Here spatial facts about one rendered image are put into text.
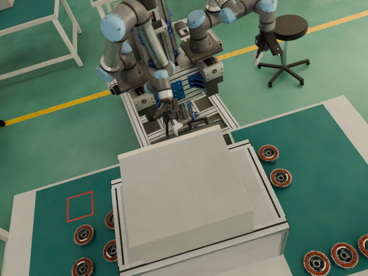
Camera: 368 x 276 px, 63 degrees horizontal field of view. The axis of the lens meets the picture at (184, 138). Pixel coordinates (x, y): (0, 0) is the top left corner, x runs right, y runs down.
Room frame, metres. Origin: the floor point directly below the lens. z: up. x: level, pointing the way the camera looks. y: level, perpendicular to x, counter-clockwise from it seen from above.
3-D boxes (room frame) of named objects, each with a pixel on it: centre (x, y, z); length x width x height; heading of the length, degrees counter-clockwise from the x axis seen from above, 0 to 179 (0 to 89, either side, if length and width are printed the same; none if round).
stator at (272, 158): (0.89, -0.44, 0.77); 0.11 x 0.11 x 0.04
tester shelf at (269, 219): (0.58, 0.05, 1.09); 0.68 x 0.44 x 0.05; 90
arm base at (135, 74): (1.61, 0.20, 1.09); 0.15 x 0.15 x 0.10
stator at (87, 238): (0.75, 0.68, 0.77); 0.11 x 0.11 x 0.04
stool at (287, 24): (2.24, -1.23, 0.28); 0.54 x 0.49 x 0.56; 0
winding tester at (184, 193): (0.58, 0.07, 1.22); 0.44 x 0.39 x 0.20; 90
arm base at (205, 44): (1.68, -0.29, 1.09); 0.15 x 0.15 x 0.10
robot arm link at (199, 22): (1.68, -0.30, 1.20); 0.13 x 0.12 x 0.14; 106
